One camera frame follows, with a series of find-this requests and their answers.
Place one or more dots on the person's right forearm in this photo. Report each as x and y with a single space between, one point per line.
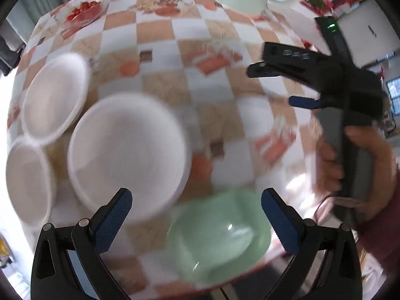
379 243

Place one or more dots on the mint green bowl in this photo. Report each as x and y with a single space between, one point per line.
215 240

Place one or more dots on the small white bowl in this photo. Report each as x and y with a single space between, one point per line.
26 181

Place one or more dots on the large white bowl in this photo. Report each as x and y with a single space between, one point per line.
125 153

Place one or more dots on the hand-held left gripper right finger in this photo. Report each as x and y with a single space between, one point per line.
281 222

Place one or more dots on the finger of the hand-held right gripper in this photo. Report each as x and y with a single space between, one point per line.
304 102
290 65

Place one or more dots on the checkered printed tablecloth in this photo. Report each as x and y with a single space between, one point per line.
212 100

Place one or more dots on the white plate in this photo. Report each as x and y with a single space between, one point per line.
53 100

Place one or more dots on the pile of cherry tomatoes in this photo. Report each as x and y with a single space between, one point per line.
82 8

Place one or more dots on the person's right hand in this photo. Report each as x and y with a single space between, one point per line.
382 175

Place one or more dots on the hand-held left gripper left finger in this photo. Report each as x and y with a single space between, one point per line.
114 222

